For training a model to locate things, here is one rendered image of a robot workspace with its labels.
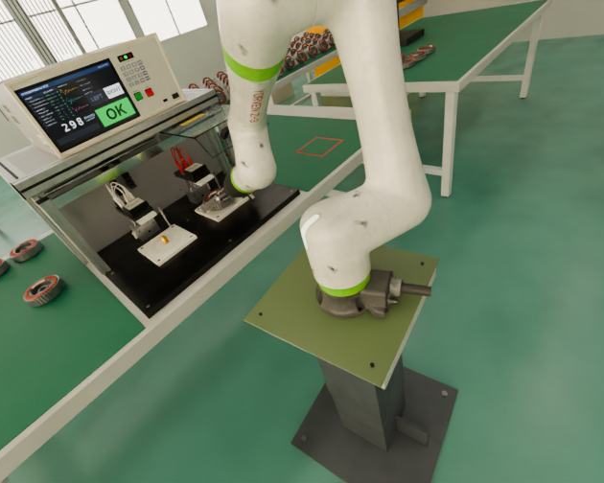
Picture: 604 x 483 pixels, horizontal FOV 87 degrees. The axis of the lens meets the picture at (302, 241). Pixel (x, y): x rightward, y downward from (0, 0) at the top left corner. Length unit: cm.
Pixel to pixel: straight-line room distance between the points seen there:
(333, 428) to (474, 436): 50
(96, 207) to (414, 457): 140
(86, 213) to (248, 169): 66
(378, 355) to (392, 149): 40
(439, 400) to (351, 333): 79
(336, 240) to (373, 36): 33
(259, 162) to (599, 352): 146
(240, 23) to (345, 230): 35
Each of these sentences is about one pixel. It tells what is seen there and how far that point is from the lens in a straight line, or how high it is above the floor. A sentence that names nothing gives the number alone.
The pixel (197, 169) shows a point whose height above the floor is 92.
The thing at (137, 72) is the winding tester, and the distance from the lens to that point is 122.
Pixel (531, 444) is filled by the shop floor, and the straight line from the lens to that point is 148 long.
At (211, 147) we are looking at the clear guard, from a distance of 102.
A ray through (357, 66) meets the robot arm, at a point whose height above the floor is 121.
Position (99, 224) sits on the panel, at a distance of 135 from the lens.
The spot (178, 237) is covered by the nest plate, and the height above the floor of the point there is 78.
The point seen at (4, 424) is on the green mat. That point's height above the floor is 75.
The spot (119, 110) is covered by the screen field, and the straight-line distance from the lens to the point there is 119.
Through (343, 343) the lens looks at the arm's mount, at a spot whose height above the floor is 75.
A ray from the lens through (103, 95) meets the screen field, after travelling 118.
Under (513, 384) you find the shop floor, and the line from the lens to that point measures 155.
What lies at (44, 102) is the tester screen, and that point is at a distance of 114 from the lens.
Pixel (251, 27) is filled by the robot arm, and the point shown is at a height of 131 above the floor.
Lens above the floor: 135
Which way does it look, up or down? 39 degrees down
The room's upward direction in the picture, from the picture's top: 17 degrees counter-clockwise
